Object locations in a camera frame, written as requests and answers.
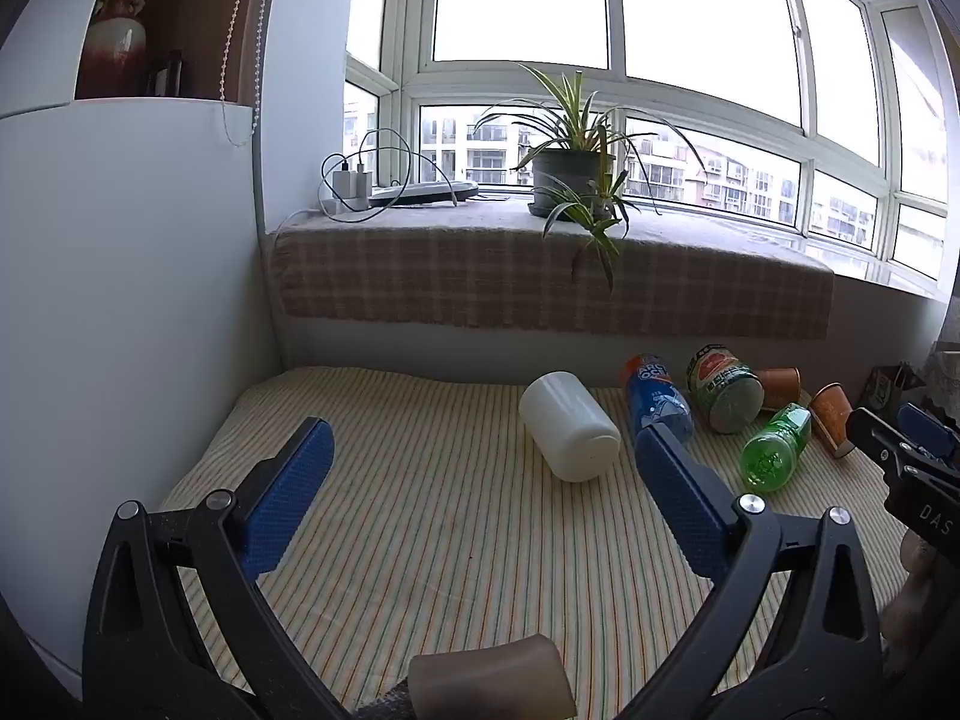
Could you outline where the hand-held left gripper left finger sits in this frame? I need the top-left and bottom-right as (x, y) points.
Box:
(82, 416), (355, 720)

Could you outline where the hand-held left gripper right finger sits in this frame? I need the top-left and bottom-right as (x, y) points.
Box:
(615, 421), (887, 720)

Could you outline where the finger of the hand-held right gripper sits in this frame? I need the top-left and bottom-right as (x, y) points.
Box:
(847, 406), (932, 479)
(896, 403), (960, 467)

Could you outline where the white plastic cup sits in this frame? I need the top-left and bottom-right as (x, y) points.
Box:
(519, 371), (622, 483)

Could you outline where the orange paper cup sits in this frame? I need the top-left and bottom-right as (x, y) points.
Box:
(754, 367), (802, 412)
(808, 382), (857, 460)

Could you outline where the person's right hand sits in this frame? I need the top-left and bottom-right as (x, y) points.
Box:
(879, 529), (947, 683)

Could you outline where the dark cardboard box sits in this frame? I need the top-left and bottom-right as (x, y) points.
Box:
(861, 362), (927, 411)

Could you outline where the white lace cloth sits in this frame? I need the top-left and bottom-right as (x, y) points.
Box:
(921, 341), (960, 400)

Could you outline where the green plastic bottle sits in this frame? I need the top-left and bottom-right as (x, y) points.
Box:
(741, 403), (812, 494)

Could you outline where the blue drink bottle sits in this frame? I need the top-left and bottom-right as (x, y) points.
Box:
(621, 354), (695, 447)

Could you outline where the green and red can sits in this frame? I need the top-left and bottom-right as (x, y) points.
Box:
(686, 345), (764, 434)

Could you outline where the striped yellow mat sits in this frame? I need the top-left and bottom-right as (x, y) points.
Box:
(161, 366), (912, 720)

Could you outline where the beige rounded block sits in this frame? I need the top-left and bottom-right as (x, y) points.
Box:
(409, 636), (578, 720)

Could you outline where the checked window sill cloth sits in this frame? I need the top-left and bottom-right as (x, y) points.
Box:
(268, 199), (836, 340)

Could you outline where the round flat grey device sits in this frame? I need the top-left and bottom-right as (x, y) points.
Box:
(367, 180), (479, 208)

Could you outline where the grey plant saucer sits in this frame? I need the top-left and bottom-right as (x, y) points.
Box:
(527, 199), (642, 221)

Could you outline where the spider plant in grey pot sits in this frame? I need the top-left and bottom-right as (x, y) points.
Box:
(472, 64), (706, 293)

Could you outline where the small dark bottle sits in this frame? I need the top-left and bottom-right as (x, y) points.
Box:
(146, 51), (186, 97)

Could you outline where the brown ceramic vase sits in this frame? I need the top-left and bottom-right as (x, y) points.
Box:
(75, 0), (164, 100)

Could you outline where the white window frame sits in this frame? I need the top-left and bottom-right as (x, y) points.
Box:
(343, 0), (960, 301)

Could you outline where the white bead blind cord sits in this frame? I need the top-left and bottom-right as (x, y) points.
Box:
(220, 0), (272, 145)

